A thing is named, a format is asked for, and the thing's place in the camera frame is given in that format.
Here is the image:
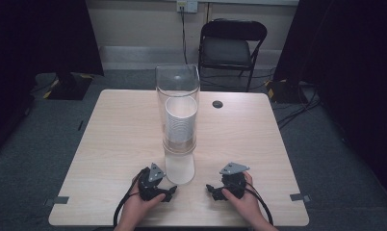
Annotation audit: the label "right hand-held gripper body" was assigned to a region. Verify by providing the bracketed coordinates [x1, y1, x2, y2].
[219, 162, 251, 199]

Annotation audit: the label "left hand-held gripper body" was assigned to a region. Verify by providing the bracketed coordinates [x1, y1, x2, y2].
[138, 163, 168, 203]

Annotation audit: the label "stack of white paper cups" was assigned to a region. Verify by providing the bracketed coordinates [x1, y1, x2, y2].
[163, 94, 199, 186]

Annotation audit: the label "clear plastic cup dispenser tube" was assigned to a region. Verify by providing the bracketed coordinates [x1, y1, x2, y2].
[154, 64, 201, 156]

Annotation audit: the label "person's right hand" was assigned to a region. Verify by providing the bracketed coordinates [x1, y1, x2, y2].
[220, 171, 264, 226]

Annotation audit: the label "person's left hand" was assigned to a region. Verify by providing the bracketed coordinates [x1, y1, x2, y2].
[116, 184, 167, 231]

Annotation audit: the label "grey tape strip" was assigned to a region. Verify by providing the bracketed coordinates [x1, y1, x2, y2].
[289, 192, 312, 203]
[42, 195, 70, 207]

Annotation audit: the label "black folding chair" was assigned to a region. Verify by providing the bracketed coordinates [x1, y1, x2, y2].
[197, 18, 269, 93]

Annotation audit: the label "black curtain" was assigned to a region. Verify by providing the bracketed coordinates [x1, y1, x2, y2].
[0, 0, 105, 162]
[272, 0, 387, 206]

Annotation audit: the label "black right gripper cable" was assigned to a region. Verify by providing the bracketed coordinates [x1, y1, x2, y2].
[244, 181, 275, 226]

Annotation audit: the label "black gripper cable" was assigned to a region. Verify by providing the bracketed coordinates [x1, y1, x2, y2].
[244, 181, 275, 226]
[112, 167, 149, 227]

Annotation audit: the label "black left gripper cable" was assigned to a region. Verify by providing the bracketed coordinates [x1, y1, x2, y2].
[112, 167, 149, 227]

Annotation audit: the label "black floor cables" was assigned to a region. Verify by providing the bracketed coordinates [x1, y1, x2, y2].
[275, 84, 323, 130]

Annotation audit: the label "grey wall baseboard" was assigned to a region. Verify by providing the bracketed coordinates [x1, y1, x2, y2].
[98, 45, 283, 71]

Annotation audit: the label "black cable from wall outlet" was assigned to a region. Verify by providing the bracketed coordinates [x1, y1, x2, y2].
[180, 5, 190, 65]

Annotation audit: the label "white wall outlet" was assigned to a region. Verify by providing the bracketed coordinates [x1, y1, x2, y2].
[176, 0, 199, 14]

